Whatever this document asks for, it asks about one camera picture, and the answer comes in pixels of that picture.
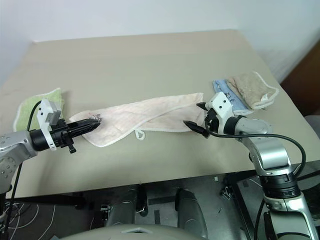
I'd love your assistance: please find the beige towel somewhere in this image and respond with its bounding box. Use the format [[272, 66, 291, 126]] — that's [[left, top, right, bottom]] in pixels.
[[225, 70, 280, 111]]

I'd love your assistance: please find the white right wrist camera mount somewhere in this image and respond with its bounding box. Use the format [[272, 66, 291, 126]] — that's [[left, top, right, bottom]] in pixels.
[[208, 91, 236, 119]]

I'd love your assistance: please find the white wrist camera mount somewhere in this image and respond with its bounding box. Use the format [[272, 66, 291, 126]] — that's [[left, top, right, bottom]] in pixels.
[[36, 98, 64, 152], [208, 91, 236, 119]]

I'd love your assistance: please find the white floor cable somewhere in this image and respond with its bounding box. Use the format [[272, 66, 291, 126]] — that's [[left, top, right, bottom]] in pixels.
[[0, 198, 57, 240]]

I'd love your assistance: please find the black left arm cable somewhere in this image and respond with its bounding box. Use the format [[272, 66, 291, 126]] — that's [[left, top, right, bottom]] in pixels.
[[0, 100, 42, 240]]

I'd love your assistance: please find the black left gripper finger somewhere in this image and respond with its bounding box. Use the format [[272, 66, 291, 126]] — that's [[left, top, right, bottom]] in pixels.
[[68, 118, 101, 131], [71, 124, 100, 138]]

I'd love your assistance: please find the green towel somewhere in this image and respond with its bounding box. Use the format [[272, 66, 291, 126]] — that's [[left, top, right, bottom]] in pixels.
[[13, 87, 65, 133]]

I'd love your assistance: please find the brown wooden cabinet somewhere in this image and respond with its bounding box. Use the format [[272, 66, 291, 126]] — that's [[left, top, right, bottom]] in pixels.
[[279, 40, 320, 118]]

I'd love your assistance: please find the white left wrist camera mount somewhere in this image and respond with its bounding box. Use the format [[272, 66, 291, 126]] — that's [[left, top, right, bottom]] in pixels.
[[36, 98, 64, 152]]

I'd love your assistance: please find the grey robot torso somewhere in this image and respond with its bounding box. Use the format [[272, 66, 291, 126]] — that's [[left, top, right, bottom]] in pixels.
[[59, 223, 181, 240]]

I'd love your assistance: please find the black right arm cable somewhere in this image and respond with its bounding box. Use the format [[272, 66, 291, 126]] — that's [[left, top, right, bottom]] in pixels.
[[209, 130, 307, 240]]

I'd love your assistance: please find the pale pink towel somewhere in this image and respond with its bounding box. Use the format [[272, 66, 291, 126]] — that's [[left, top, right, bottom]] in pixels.
[[68, 92, 206, 148]]

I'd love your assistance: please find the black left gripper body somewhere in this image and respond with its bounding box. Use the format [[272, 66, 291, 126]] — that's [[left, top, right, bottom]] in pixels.
[[50, 119, 77, 155]]

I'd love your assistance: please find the blue towel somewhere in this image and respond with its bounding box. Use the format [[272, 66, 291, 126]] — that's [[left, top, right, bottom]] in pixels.
[[212, 79, 255, 116]]

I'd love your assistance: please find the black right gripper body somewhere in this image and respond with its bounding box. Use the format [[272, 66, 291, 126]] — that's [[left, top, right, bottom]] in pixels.
[[203, 108, 223, 134]]

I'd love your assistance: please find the dark grey rounded robot leg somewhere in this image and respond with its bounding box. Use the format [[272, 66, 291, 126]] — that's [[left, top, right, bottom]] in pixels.
[[174, 188, 209, 240], [106, 184, 139, 229]]

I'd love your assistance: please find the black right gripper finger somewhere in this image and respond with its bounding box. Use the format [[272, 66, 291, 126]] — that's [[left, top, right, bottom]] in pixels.
[[196, 101, 210, 112], [183, 120, 209, 138]]

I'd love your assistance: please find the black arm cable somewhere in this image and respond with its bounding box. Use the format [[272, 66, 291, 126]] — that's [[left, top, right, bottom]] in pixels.
[[0, 100, 42, 240], [209, 130, 307, 240]]

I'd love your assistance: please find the black table frame bar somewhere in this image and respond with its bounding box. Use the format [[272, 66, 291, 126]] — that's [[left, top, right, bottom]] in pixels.
[[13, 192, 86, 210]]

